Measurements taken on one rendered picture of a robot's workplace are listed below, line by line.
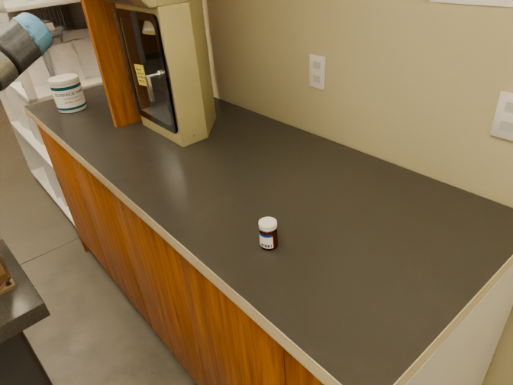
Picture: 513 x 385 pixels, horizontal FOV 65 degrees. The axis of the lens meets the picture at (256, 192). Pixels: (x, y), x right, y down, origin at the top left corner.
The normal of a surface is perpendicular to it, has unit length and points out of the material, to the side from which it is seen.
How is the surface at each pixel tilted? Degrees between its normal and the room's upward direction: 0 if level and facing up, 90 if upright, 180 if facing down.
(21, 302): 0
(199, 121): 90
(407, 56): 90
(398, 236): 0
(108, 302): 0
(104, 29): 90
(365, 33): 90
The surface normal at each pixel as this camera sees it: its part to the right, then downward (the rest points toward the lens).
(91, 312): -0.07, -0.84
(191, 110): 0.65, 0.37
